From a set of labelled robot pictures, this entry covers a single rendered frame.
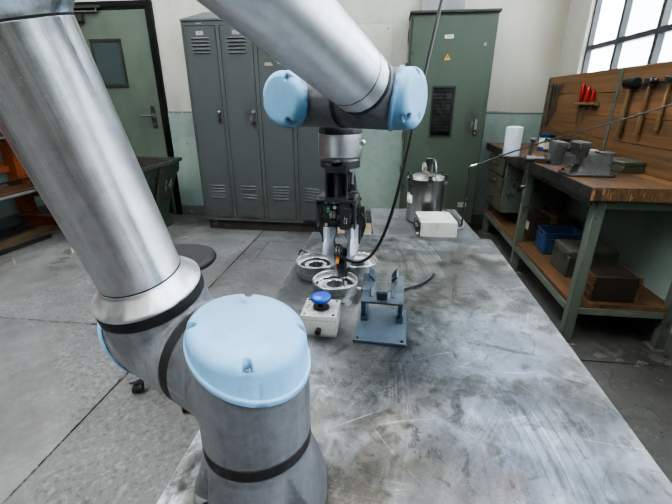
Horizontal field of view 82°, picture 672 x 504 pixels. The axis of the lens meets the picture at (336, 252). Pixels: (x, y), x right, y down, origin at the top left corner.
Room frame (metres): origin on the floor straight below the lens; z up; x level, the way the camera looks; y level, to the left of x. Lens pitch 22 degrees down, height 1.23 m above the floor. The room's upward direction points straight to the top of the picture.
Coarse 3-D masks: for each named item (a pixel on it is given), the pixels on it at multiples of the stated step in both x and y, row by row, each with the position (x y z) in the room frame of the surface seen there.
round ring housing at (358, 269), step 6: (360, 252) 0.98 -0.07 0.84; (372, 258) 0.95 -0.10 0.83; (354, 264) 0.95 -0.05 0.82; (360, 264) 0.95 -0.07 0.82; (366, 264) 0.92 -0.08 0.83; (372, 264) 0.89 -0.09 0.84; (348, 270) 0.88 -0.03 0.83; (354, 270) 0.88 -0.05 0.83; (360, 270) 0.88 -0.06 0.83; (366, 270) 0.88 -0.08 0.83; (360, 276) 0.88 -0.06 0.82
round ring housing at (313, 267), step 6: (300, 258) 0.95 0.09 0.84; (306, 258) 0.96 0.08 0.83; (324, 258) 0.96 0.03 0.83; (306, 264) 0.92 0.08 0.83; (312, 264) 0.94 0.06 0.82; (318, 264) 0.94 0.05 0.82; (324, 264) 0.92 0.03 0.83; (300, 270) 0.89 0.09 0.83; (306, 270) 0.87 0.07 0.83; (312, 270) 0.87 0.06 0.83; (318, 270) 0.87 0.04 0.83; (324, 270) 0.88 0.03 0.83; (300, 276) 0.90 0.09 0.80; (306, 276) 0.88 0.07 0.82; (312, 276) 0.87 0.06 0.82
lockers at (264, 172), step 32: (192, 32) 3.74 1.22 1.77; (224, 32) 3.70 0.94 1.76; (192, 64) 3.74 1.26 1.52; (224, 64) 3.71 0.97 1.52; (256, 64) 3.67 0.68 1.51; (192, 96) 3.75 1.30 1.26; (224, 96) 3.71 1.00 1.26; (256, 96) 3.68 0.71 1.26; (224, 128) 3.71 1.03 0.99; (256, 128) 3.67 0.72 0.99; (288, 128) 3.63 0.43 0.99; (224, 160) 3.72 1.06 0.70; (256, 160) 3.67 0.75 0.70; (288, 160) 3.64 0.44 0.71; (224, 192) 3.72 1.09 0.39; (256, 192) 3.68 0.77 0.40; (288, 192) 3.64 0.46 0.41; (320, 192) 3.53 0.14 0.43; (224, 224) 3.77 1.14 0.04; (256, 224) 3.73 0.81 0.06; (288, 224) 3.68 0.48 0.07
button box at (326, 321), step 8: (312, 304) 0.68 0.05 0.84; (328, 304) 0.67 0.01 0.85; (336, 304) 0.68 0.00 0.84; (304, 312) 0.65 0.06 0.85; (312, 312) 0.65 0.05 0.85; (320, 312) 0.65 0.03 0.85; (328, 312) 0.65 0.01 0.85; (336, 312) 0.65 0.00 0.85; (304, 320) 0.64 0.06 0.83; (312, 320) 0.64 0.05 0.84; (320, 320) 0.63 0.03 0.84; (328, 320) 0.63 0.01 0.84; (336, 320) 0.63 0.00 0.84; (312, 328) 0.64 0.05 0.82; (320, 328) 0.63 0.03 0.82; (328, 328) 0.63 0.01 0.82; (336, 328) 0.63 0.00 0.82; (320, 336) 0.63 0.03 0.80; (328, 336) 0.63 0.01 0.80; (336, 336) 0.63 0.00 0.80
